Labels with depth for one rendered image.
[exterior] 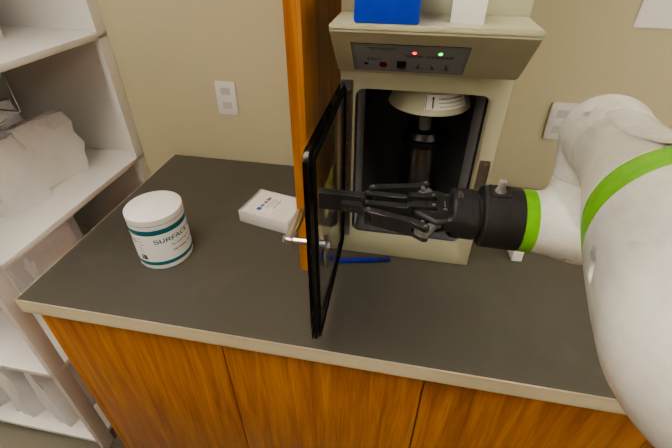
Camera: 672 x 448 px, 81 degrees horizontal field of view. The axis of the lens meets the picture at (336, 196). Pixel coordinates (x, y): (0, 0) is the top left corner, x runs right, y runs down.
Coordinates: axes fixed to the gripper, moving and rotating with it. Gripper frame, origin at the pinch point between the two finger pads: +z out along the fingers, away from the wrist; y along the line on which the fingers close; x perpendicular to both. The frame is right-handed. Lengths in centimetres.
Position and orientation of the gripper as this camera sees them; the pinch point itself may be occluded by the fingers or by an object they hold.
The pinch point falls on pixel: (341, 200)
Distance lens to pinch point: 62.1
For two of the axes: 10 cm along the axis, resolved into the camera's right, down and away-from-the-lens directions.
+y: -1.9, 5.5, -8.1
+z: -9.8, -1.1, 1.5
